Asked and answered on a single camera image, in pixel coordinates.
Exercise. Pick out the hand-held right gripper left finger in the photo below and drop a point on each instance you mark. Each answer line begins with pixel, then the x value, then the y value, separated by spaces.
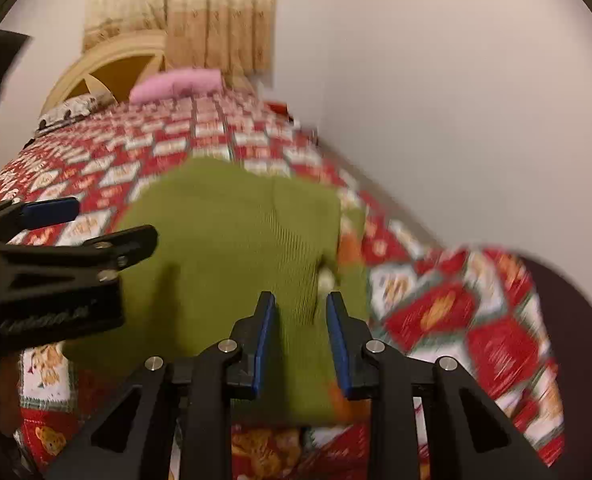
pixel 266 340

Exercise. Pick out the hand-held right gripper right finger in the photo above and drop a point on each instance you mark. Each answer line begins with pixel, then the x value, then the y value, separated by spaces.
pixel 337 345

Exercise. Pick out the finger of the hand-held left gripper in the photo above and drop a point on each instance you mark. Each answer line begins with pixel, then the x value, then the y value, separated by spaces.
pixel 126 242
pixel 51 210

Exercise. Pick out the green orange striped knit sweater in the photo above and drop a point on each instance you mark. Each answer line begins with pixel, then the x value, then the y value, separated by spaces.
pixel 226 240

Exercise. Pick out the white patterned pillow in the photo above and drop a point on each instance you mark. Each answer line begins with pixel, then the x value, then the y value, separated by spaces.
pixel 73 110

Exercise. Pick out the red printed bed blanket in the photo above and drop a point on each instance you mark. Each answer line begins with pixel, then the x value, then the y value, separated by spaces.
pixel 440 310

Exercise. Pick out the cream yellow bed headboard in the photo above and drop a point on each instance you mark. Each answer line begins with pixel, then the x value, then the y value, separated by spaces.
pixel 111 72

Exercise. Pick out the pink pillow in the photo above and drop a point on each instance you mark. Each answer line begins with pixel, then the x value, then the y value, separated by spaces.
pixel 176 82

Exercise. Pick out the dark cloth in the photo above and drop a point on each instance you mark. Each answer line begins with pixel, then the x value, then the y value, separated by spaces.
pixel 575 320

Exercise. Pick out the beige patterned curtain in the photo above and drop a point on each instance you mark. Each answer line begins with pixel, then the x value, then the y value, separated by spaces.
pixel 186 5

